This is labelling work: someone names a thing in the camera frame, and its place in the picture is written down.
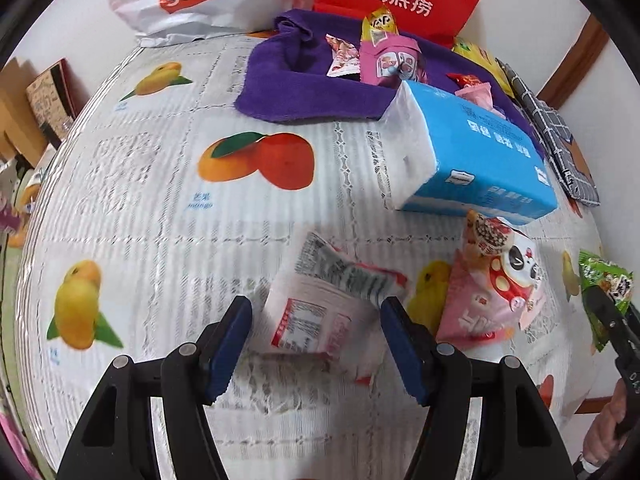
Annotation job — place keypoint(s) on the white plastic shopping bag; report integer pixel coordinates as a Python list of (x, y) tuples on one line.
[(200, 15)]

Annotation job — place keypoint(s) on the pink candy bag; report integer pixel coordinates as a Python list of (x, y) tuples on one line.
[(390, 62)]

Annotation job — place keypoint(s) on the brown cardboard box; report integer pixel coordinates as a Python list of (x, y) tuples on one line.
[(52, 95)]

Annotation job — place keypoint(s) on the blue tissue pack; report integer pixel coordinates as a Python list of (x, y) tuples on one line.
[(480, 155)]

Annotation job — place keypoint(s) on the red chocolate ball snack packet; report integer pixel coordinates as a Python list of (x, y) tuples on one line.
[(487, 235)]

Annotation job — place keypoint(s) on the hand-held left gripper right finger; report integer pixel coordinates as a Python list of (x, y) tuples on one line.
[(405, 355)]

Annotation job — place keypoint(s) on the light pink snack packet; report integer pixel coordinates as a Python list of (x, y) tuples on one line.
[(477, 97)]

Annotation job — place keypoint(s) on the grey checkered cloth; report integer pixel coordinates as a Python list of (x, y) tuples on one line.
[(555, 130)]

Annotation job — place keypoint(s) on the yellow and green snack packet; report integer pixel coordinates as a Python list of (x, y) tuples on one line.
[(482, 60)]

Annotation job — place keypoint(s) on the white and pink snack packet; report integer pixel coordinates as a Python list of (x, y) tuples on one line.
[(320, 305)]

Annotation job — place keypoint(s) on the small red snack packet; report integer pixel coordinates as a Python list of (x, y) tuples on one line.
[(462, 81)]

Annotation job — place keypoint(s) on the fruit print tablecloth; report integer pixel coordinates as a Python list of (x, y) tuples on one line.
[(160, 220)]

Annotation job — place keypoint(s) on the pink panda snack packet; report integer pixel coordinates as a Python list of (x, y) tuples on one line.
[(480, 305)]

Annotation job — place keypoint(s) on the person's right hand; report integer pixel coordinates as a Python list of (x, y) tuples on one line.
[(605, 435)]

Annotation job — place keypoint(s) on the red and white snack packet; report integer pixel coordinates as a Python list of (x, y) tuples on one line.
[(342, 56)]

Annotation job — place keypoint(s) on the brown wooden door frame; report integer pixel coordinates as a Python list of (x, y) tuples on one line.
[(575, 60)]

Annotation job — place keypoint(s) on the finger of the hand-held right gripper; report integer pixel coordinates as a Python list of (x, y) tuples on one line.
[(612, 322)]

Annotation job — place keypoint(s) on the purple towel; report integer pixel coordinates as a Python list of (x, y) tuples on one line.
[(280, 95)]

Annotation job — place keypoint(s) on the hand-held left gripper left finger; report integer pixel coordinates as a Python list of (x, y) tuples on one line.
[(230, 355)]

